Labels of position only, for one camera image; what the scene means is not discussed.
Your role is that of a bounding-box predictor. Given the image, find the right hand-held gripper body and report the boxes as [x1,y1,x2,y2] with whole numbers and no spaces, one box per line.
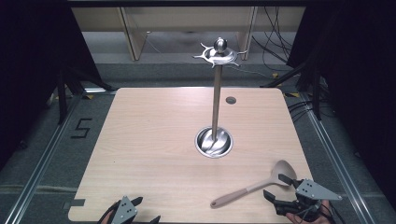
[275,178,343,218]

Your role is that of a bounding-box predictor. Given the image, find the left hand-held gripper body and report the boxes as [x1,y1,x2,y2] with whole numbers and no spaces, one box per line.
[110,195,139,224]

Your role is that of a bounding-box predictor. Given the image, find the beige silicone spoon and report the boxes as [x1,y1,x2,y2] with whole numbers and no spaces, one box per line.
[209,160,298,209]

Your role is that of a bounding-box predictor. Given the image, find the metal utensil stand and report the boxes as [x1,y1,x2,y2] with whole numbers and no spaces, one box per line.
[192,36,249,159]

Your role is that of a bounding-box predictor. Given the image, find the person's right hand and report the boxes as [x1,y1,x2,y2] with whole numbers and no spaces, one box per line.
[284,200,333,224]

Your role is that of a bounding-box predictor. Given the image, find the black metal stand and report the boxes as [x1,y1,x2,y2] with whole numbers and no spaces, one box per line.
[261,61,325,121]
[55,65,118,126]

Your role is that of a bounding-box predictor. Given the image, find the black curtain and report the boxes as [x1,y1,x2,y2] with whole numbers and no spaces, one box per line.
[0,0,104,171]
[286,0,396,200]

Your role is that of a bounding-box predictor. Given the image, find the black gripper strap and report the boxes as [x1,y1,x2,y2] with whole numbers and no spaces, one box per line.
[96,200,121,224]

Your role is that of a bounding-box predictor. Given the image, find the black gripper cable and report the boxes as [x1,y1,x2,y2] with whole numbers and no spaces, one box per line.
[323,201,344,224]

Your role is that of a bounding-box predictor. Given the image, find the metal floor rail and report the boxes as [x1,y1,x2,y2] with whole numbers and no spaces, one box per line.
[299,92,386,224]
[3,92,86,224]

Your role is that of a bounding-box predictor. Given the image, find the black floor cables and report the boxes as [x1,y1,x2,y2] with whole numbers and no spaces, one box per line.
[287,98,316,123]

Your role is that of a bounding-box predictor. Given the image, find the bundle of black cables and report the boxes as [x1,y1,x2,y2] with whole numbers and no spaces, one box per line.
[251,6,297,64]

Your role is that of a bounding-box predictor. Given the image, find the light wooden desk frame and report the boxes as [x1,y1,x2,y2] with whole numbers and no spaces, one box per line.
[71,6,306,62]

